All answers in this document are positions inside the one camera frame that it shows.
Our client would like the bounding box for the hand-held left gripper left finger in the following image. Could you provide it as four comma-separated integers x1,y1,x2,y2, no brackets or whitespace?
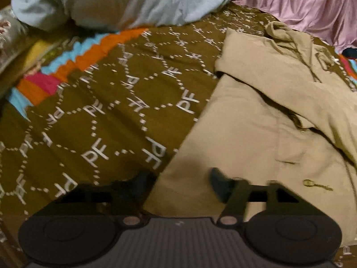
54,171,157,227

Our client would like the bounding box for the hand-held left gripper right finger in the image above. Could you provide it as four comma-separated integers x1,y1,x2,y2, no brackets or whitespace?
209,168,316,227

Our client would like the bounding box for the beige jacket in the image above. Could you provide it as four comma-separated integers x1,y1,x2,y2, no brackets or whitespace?
143,21,357,254

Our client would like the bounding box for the brown printed blanket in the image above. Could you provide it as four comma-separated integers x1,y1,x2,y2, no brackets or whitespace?
0,3,357,268

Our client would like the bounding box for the dark blue cloth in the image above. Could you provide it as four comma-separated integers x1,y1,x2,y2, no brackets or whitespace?
342,47,357,60

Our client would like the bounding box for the floral pillow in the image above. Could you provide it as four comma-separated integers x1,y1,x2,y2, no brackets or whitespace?
0,6,37,98

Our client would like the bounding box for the pink curtain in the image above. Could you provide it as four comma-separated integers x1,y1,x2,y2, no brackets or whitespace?
233,0,357,54

